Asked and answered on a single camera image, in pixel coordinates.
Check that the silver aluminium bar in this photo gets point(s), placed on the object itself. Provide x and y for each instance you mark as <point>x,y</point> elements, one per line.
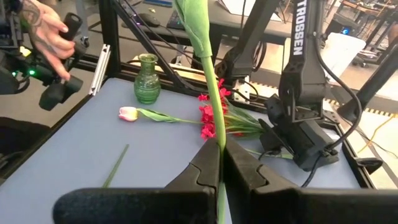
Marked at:
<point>100,70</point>

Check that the green glass vase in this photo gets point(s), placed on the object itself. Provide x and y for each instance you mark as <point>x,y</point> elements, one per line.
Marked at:
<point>147,84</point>

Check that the black desk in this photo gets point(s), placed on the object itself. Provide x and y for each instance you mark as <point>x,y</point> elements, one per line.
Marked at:
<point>236,29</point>

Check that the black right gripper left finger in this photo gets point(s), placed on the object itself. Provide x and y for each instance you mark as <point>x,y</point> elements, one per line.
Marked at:
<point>155,205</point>

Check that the black frame post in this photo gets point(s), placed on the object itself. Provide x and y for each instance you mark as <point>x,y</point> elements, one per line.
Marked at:
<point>109,37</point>

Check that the person's hand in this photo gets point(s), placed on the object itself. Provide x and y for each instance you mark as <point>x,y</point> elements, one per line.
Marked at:
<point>49,37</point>

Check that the black computer mouse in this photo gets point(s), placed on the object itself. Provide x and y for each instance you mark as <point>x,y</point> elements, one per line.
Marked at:
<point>150,20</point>

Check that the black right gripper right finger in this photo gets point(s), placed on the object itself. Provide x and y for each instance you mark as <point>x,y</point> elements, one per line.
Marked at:
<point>295,207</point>

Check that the white bin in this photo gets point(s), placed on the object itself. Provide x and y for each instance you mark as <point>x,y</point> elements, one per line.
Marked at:
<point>342,57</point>

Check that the loose green blade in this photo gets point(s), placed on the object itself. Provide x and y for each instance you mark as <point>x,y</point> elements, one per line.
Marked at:
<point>115,166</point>

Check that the pink tulip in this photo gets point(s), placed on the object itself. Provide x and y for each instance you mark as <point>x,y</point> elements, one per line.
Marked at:
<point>128,114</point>

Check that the green flower stem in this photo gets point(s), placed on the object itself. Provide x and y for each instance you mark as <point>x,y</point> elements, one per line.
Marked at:
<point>214,93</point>

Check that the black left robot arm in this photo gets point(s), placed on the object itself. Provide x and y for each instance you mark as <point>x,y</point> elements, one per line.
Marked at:
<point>300,77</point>

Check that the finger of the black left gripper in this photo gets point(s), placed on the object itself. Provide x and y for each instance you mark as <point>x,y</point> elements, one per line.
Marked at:
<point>273,137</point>

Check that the black keyboard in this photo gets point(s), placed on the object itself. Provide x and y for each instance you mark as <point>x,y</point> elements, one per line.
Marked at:
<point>175,20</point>

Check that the red flower bunch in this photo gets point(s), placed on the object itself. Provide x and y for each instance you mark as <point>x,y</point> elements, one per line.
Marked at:
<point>206,119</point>

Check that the black curved bracket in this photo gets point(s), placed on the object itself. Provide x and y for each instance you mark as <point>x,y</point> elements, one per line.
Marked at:
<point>370,164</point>

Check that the black diagonal strut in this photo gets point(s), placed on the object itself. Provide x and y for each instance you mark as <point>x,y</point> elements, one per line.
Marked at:
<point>370,84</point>
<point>146,42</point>

